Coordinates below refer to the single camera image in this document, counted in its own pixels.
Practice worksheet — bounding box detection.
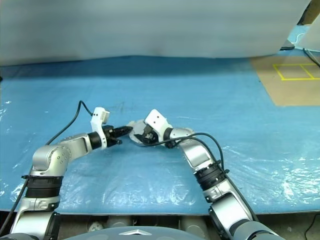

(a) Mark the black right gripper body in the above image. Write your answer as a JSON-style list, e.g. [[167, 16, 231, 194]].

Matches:
[[142, 125, 161, 145]]

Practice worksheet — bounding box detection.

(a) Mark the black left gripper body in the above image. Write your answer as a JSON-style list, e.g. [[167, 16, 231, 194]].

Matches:
[[101, 124, 118, 148]]

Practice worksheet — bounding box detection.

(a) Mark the silver motor cover circuit board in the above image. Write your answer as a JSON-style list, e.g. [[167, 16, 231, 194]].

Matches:
[[126, 119, 147, 141]]

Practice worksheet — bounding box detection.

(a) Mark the blue plastic-covered table mat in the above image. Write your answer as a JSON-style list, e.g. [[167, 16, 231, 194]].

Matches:
[[0, 54, 320, 216]]

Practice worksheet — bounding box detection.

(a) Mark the grey cylinder under table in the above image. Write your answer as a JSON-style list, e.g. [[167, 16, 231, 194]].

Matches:
[[181, 215, 209, 233], [107, 215, 132, 229]]

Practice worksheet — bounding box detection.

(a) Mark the white rounded part under table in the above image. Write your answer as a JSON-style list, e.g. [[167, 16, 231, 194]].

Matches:
[[86, 216, 105, 232]]

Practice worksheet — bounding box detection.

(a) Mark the grey robot torso silver emblem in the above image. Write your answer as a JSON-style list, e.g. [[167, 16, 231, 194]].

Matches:
[[62, 226, 251, 240]]

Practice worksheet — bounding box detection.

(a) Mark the white foam board backdrop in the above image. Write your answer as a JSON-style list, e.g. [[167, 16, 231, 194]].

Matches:
[[0, 0, 299, 67]]

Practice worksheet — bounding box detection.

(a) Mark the yellow tape grid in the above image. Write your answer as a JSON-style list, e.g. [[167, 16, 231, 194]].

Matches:
[[272, 63, 320, 81]]

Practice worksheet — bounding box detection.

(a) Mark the brown cardboard sheet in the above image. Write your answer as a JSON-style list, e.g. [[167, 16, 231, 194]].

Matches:
[[249, 56, 320, 107]]

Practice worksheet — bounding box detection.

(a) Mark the small white board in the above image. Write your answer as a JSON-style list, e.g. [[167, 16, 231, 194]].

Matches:
[[298, 22, 320, 52]]

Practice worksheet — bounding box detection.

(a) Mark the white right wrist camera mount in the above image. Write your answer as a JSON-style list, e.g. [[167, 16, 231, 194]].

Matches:
[[144, 109, 173, 141]]

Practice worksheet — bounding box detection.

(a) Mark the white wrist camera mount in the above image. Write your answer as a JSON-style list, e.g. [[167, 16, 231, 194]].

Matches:
[[144, 109, 173, 141], [89, 106, 111, 149]]

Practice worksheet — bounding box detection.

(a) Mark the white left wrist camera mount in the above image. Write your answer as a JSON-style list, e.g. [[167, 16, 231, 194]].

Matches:
[[89, 106, 111, 149]]

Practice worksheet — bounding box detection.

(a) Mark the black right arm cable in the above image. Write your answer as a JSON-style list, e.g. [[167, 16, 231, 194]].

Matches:
[[146, 132, 260, 223]]

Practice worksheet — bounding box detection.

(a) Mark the black cable beside table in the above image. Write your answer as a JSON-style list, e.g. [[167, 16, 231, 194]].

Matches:
[[303, 213, 318, 240]]

